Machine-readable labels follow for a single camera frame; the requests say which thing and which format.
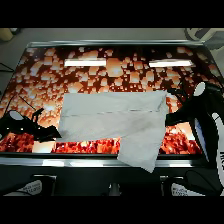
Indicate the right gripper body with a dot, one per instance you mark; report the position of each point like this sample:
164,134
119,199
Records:
176,118

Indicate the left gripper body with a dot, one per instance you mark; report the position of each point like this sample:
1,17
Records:
46,133

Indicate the white T-shirt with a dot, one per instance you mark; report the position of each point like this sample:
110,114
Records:
110,116

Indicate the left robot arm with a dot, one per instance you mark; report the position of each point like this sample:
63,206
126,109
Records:
18,126

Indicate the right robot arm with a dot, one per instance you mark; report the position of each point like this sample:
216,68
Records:
208,110

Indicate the silver frame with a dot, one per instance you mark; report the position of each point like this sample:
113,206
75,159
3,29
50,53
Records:
83,163

